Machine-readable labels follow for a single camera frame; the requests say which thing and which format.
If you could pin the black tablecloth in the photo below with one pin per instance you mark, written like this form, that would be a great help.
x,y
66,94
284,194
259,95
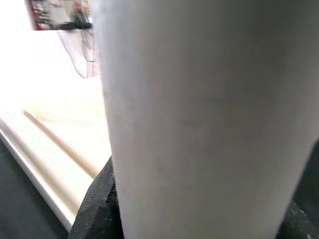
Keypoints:
x,y
25,211

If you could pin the white plastic table leg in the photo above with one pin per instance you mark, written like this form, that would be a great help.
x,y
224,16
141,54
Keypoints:
x,y
199,112

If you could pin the white plastic table top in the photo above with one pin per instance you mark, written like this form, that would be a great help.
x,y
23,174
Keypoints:
x,y
49,149

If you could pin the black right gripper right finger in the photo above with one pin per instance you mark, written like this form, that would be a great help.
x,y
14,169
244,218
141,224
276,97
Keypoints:
x,y
304,224

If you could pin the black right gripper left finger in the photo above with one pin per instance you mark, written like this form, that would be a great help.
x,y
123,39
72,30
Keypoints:
x,y
99,214

